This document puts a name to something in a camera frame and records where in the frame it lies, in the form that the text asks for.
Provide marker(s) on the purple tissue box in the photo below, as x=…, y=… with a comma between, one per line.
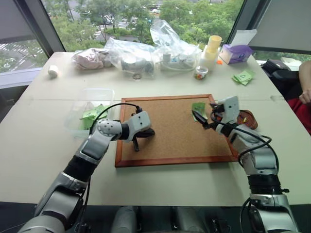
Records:
x=235, y=54

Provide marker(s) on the brown oval tray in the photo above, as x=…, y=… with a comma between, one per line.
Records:
x=250, y=120

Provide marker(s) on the black chair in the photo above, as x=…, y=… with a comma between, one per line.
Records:
x=279, y=72

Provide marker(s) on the large clear plastic bag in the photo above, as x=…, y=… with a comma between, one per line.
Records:
x=175, y=48

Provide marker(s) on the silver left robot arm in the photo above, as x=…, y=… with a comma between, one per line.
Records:
x=94, y=145

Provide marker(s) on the green sticky note stack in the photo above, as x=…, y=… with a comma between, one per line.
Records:
x=243, y=77

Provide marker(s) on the plastic bag with grey parts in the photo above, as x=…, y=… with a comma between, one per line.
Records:
x=132, y=59

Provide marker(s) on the white paper sheet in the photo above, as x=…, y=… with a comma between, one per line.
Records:
x=245, y=36

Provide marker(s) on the small orange object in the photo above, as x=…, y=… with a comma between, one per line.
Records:
x=219, y=62

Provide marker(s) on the clear plastic box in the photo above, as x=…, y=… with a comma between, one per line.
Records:
x=97, y=97

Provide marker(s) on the red clothing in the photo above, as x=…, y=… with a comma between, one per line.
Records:
x=301, y=114

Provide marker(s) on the stacked yellow cups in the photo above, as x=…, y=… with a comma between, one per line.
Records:
x=212, y=49

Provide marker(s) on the white tape roll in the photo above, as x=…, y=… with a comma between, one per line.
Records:
x=54, y=71

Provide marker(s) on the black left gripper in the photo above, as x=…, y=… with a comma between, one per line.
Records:
x=143, y=134

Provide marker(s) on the yellow pushpin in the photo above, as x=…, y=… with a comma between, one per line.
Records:
x=244, y=119

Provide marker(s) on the green notes pile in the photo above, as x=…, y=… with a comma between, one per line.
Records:
x=90, y=114

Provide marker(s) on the wood-framed cork board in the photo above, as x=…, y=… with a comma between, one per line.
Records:
x=175, y=136

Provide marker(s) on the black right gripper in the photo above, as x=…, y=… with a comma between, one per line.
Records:
x=215, y=112

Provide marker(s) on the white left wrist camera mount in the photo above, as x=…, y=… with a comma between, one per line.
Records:
x=140, y=121

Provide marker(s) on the plastic bag with pink contents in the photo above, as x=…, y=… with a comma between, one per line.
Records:
x=90, y=59

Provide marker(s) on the person's forearm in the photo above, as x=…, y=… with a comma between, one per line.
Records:
x=305, y=77

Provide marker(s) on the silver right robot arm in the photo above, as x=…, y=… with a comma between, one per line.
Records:
x=260, y=157

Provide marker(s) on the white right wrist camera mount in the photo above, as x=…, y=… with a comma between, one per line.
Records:
x=230, y=108

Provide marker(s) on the person's hand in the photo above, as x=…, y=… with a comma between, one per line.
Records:
x=305, y=97

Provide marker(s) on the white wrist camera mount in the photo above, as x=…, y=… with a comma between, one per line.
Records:
x=230, y=108
x=140, y=121

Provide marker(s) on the small cup of pushpins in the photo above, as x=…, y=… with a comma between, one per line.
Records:
x=201, y=72

